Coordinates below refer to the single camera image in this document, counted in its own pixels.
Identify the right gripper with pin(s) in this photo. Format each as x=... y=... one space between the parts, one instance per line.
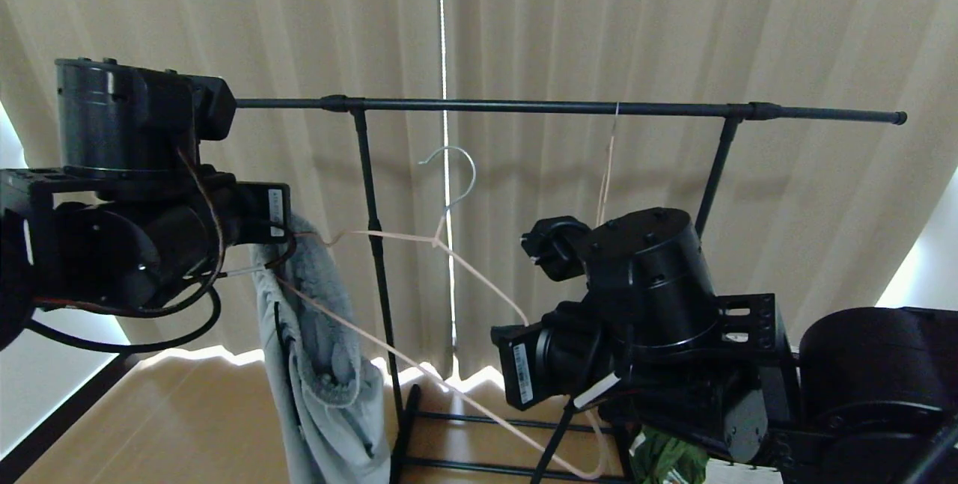
x=554 y=357

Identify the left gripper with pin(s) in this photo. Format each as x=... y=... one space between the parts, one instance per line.
x=150 y=244

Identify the pale grey shorts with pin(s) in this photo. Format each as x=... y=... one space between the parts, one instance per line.
x=329 y=394

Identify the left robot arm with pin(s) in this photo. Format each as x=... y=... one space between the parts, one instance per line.
x=112 y=117

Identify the black clothes rack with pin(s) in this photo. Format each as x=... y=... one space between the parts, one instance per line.
x=524 y=106

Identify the green garment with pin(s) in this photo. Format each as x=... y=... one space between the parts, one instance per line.
x=666 y=461

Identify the beige curtain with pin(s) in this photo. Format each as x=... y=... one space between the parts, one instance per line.
x=599 y=20

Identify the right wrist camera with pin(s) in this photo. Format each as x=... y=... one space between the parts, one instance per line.
x=557 y=244

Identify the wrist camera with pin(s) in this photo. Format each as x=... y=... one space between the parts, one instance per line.
x=213 y=106
x=557 y=244

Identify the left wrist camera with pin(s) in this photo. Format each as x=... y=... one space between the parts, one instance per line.
x=213 y=106

